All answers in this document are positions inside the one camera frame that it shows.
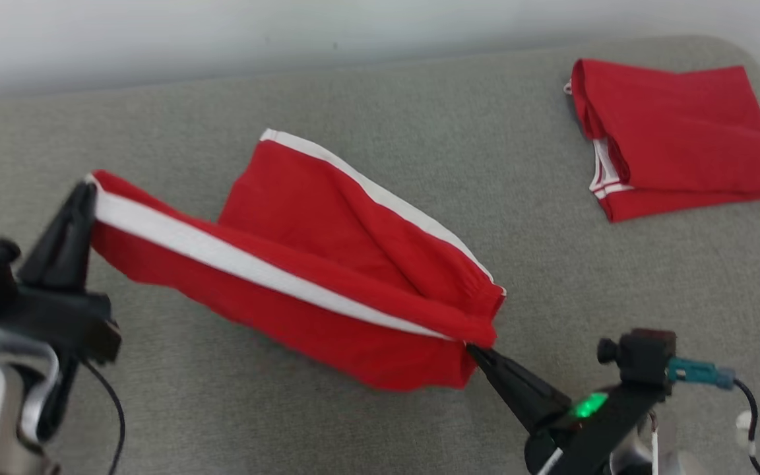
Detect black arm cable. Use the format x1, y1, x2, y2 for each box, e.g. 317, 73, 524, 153
80, 360, 127, 475
731, 378, 760, 475

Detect red basketball jersey number 23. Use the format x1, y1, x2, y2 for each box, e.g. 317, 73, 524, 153
563, 58, 760, 224

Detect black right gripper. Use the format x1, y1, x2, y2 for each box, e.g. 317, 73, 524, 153
465, 342, 672, 475

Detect teal right camera connector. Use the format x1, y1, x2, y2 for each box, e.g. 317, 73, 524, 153
668, 357, 737, 391

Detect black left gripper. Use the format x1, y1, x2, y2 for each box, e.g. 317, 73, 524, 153
0, 181, 123, 365

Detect red shorts with white stripes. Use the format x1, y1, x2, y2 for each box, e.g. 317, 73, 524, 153
86, 129, 507, 392

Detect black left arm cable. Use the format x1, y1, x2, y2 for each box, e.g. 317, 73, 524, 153
80, 360, 127, 475

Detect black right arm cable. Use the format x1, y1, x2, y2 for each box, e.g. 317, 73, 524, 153
731, 378, 760, 475

